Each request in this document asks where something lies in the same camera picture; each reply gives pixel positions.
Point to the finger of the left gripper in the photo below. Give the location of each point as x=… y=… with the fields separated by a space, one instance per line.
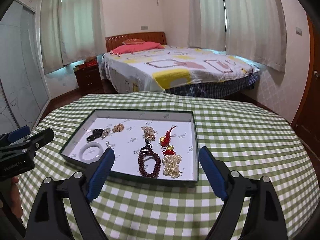
x=38 y=140
x=16 y=134

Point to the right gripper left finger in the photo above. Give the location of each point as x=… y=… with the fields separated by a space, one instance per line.
x=48 y=218

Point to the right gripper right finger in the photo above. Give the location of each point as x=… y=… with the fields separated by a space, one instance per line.
x=264 y=220

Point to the white jade bangle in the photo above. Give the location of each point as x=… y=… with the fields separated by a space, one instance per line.
x=90 y=152

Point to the silver rhinestone hair clip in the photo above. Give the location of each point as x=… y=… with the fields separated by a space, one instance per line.
x=106 y=132

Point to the gold pearl cluster brooch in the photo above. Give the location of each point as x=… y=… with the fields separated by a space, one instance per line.
x=149 y=133

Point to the red knot gold figure charm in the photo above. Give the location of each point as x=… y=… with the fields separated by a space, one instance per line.
x=169 y=150

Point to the red knot gold coin charm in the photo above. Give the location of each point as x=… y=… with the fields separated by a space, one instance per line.
x=165 y=140

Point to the person's left hand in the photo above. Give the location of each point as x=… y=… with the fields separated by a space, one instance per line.
x=11 y=207

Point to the glass sliding wardrobe door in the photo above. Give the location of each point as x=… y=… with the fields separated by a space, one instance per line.
x=24 y=94

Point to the dark wooden nightstand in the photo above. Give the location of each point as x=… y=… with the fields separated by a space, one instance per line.
x=89 y=80

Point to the green white checkered tablecloth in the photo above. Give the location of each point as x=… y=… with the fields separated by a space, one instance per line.
x=248 y=139

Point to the red boxes on nightstand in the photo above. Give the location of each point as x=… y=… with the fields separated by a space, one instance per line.
x=89 y=62

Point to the wooden door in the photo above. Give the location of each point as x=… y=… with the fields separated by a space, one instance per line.
x=306 y=120

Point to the left white curtain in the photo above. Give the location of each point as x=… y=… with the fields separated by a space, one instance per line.
x=70 y=31

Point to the white curtain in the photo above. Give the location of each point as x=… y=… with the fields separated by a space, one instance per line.
x=70 y=31
x=251 y=29

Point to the green shallow cardboard box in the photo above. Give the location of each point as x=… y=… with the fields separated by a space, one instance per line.
x=126 y=140

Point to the orange patterned pillow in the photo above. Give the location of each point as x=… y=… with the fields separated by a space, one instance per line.
x=133 y=41

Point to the pink pillow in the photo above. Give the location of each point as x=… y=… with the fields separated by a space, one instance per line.
x=132 y=48

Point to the bed with patterned sheet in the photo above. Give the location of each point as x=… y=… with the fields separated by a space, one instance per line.
x=178 y=70

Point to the right white curtain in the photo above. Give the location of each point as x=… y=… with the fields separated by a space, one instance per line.
x=251 y=29

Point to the wall power socket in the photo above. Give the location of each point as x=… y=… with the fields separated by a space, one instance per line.
x=144 y=27

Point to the wall light switch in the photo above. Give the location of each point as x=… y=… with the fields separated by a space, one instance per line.
x=298 y=31

